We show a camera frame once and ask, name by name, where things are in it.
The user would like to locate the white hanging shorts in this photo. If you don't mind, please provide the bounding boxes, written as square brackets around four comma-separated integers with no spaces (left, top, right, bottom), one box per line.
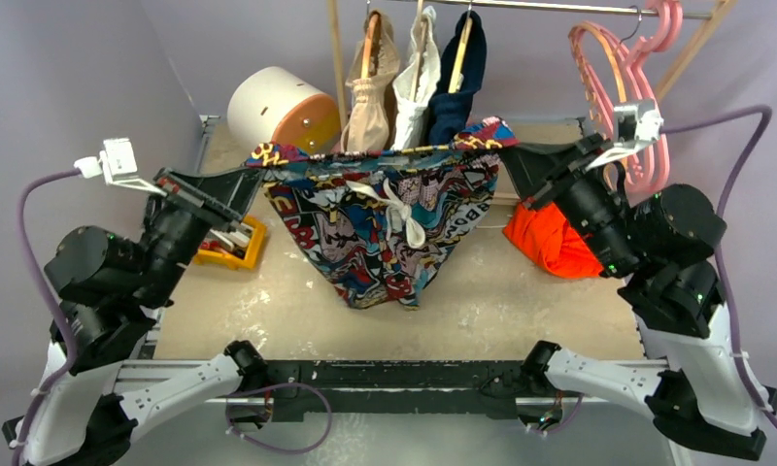
[390,6,441,150]

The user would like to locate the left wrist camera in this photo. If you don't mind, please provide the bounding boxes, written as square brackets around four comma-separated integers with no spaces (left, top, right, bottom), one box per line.
[73,138,163,195]

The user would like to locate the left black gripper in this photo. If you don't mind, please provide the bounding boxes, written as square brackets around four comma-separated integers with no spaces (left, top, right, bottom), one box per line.
[136,159,270,303]

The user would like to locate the wooden empty hanger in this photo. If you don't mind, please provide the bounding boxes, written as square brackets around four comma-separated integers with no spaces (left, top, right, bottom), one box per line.
[568,21,627,112]

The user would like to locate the beige hanging shorts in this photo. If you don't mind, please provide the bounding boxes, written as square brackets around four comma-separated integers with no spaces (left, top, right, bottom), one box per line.
[340,9,401,151]

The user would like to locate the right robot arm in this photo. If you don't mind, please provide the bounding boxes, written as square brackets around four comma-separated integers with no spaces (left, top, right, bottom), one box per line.
[500,135,777,461]

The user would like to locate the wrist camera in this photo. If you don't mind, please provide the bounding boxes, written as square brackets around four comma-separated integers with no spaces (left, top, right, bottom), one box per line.
[73,138,163,195]
[586,99,664,171]

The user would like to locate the yellow plastic bin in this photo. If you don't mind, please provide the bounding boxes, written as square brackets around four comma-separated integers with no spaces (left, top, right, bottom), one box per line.
[192,216,267,271]

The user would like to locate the orange garment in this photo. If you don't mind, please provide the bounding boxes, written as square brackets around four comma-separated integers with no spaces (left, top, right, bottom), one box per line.
[502,204,602,280]

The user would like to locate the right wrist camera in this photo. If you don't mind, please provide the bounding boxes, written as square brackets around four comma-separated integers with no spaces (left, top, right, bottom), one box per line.
[586,99,664,171]

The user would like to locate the wooden clothes rack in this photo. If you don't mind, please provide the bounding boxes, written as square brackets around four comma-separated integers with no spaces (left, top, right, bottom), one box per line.
[324,0,736,125]

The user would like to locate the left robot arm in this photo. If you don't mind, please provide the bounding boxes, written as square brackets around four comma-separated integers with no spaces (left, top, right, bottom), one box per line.
[3,168,268,465]

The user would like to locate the navy hanging shorts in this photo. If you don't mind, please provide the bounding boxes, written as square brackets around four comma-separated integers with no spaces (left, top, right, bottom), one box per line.
[424,10,488,146]

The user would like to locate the white round drawer cabinet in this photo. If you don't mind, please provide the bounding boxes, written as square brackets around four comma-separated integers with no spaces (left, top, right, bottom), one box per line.
[226,66,341,153]

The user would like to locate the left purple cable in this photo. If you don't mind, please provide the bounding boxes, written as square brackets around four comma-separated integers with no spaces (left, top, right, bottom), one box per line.
[9,168,94,466]

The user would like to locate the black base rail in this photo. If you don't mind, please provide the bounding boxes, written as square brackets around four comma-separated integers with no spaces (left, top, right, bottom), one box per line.
[268,360,556,422]

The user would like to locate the pink plastic hanger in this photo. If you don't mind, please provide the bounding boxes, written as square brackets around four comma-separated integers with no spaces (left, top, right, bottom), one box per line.
[588,1,683,194]

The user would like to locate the colourful comic print shorts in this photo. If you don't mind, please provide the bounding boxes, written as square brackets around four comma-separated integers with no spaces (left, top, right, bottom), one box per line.
[246,117,517,309]

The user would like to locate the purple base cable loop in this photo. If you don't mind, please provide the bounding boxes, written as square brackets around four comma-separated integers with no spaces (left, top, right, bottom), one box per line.
[223,382,336,455]

